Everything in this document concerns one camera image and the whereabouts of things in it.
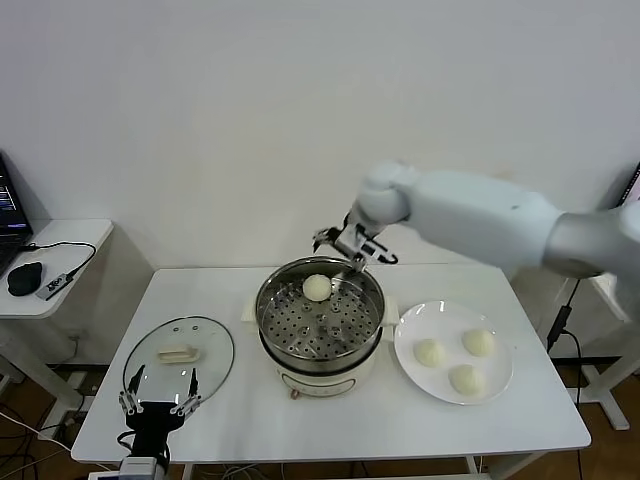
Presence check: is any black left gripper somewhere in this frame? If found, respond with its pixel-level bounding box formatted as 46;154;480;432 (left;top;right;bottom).
118;365;202;459

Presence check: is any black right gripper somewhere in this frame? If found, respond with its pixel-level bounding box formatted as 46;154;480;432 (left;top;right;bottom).
311;214;379;274

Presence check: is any round glass pot lid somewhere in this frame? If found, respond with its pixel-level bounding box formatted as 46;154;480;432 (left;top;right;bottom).
123;315;236;416

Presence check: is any white steamed baozi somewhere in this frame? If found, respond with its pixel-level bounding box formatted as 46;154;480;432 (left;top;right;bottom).
302;273;332;303
461;328;497;359
412;339;447;369
447;364;487;399

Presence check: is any perforated steel steamer basket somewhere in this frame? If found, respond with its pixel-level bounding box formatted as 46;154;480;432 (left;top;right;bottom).
254;257;387;362

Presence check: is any cream electric cooker pot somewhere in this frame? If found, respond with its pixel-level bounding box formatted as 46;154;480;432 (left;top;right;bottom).
241;295;401;401

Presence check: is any round white plate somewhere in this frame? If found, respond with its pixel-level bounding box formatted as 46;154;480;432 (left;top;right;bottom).
393;301;514;406

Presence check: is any grey usb hub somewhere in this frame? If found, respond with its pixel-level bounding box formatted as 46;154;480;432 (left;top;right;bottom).
38;273;76;302

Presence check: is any white side desk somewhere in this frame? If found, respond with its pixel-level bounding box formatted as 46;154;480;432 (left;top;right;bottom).
0;219;115;429
574;272;640;431

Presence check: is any black computer mouse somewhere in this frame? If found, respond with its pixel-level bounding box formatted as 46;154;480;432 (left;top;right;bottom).
7;262;45;298

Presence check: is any black open laptop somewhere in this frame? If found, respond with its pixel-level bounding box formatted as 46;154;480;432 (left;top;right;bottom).
617;160;640;206
0;151;35;281

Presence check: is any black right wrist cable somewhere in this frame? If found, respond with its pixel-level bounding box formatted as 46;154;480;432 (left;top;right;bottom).
368;239;400;265

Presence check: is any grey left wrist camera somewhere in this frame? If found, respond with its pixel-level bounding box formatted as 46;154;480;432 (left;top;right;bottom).
118;455;169;480

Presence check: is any thin black usb cable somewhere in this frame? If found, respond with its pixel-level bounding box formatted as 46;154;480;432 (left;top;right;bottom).
18;242;98;279

